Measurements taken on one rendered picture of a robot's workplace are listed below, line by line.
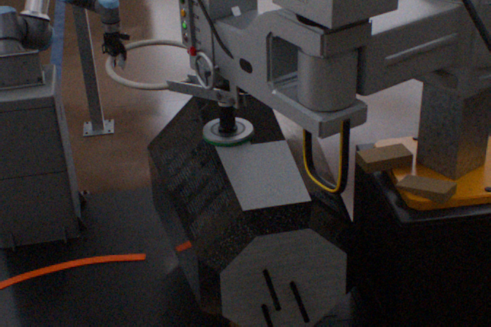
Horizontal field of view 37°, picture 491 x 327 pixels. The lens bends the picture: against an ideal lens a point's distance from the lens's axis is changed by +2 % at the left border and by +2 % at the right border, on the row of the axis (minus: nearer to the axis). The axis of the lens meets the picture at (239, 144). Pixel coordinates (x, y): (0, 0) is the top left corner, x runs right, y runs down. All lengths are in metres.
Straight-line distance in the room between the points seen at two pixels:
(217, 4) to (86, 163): 2.19
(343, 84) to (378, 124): 2.68
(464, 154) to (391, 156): 0.27
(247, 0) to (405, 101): 2.67
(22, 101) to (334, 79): 1.80
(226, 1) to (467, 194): 1.15
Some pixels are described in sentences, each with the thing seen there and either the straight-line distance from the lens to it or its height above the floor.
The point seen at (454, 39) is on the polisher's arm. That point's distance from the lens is 2.64.
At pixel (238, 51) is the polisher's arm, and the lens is 2.64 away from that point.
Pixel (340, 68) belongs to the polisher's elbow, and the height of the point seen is 1.42.
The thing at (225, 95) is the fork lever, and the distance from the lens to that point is 2.91.
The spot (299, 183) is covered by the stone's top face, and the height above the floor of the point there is 0.85.
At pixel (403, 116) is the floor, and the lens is 5.12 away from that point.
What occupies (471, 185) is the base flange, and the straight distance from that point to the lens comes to 2.96.
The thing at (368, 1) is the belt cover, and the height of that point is 1.64.
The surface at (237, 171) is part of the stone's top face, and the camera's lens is 2.86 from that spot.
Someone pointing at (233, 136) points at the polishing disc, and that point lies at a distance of 3.04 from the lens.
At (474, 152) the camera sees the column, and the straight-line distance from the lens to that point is 3.01.
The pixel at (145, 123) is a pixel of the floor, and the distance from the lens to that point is 5.10.
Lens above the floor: 2.34
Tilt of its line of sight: 30 degrees down
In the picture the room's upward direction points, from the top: 3 degrees counter-clockwise
